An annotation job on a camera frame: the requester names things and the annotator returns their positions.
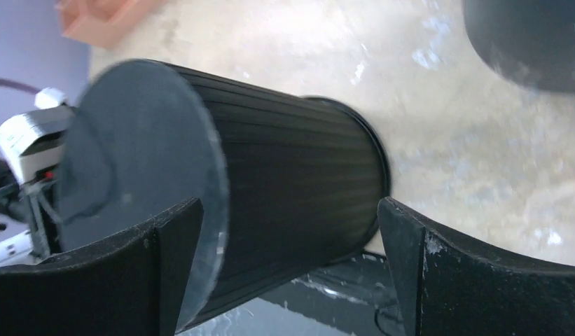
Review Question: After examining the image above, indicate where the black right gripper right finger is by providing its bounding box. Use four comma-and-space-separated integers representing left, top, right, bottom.
377, 197, 575, 335

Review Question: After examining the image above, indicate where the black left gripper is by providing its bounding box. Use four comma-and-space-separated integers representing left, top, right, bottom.
0, 158, 62, 258

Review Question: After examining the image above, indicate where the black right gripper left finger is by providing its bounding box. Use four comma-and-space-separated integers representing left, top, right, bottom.
0, 199, 203, 335

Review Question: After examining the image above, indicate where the large black plastic bucket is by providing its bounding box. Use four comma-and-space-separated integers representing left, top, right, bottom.
55, 59, 391, 331

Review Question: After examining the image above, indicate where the small black plastic bucket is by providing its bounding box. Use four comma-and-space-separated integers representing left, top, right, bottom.
462, 0, 575, 94

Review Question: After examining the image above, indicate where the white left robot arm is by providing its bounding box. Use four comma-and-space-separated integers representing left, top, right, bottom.
0, 158, 62, 267

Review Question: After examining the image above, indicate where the orange slotted organizer rack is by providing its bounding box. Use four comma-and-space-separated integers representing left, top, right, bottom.
55, 0, 165, 49

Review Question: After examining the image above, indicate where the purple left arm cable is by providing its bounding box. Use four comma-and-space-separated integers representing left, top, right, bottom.
0, 76, 42, 95

